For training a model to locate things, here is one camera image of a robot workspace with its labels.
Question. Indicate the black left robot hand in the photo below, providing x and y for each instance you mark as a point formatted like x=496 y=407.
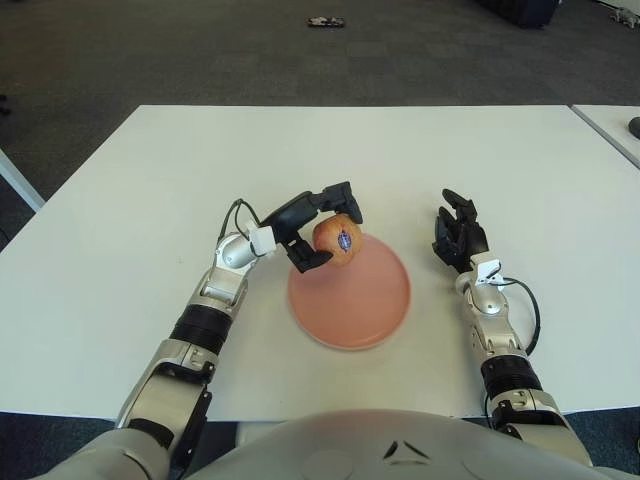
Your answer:
x=295 y=212

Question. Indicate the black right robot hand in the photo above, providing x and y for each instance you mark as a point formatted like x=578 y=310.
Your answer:
x=462 y=237

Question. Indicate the red yellow apple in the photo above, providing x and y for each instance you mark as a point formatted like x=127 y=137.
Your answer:
x=330 y=237

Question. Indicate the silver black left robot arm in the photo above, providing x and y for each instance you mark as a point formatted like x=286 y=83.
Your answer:
x=210 y=325

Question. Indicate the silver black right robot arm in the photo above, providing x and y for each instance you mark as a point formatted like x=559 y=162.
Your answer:
x=487 y=300

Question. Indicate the pink round plate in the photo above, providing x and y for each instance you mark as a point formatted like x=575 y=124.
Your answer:
x=350 y=310

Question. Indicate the white neighbouring table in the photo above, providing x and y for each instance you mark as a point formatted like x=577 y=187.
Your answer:
x=610 y=124

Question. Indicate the small patterned floor object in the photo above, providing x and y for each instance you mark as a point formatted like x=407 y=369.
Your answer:
x=326 y=22

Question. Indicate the grey handheld controller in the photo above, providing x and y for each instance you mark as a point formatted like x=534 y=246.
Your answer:
x=635 y=126

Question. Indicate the dark furniture piece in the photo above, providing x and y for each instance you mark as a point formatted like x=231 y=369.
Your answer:
x=520 y=12

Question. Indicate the silver robot torso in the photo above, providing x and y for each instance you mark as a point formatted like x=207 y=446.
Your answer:
x=350 y=445

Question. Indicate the grey floor toy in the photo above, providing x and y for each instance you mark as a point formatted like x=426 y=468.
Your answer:
x=625 y=16

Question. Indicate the white table frame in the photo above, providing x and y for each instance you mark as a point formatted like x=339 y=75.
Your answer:
x=20 y=182

